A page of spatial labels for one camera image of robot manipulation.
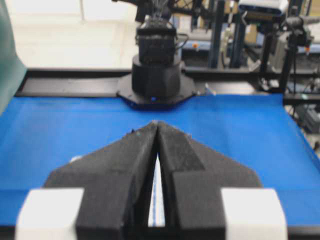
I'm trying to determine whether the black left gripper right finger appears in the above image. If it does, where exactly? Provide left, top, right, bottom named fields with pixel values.
left=157, top=122, right=288, bottom=240

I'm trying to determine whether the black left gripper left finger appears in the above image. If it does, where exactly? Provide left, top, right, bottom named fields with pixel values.
left=14, top=121, right=158, bottom=240

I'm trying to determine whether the white blue striped towel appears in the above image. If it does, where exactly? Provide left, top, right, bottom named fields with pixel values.
left=148, top=155, right=166, bottom=228

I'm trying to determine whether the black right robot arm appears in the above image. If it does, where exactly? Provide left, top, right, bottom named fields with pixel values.
left=131, top=0, right=189, bottom=99

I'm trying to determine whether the blue table cloth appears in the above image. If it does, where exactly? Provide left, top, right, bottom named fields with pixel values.
left=0, top=94, right=320, bottom=226

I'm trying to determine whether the green curtain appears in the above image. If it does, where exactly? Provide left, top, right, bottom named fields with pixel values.
left=0, top=0, right=27, bottom=113

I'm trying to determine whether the black tripod stand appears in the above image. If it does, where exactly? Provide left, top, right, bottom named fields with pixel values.
left=259, top=14, right=316, bottom=96

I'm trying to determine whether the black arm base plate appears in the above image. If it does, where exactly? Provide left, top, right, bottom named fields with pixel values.
left=116, top=72, right=199, bottom=111

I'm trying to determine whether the black table edge rail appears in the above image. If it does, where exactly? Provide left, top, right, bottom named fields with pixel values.
left=14, top=67, right=320, bottom=106

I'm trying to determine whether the blue metal frame rack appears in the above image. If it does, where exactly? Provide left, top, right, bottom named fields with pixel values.
left=170, top=0, right=259, bottom=69

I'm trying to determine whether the white blue depth camera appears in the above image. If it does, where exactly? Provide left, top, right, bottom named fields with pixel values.
left=238, top=0, right=289, bottom=17

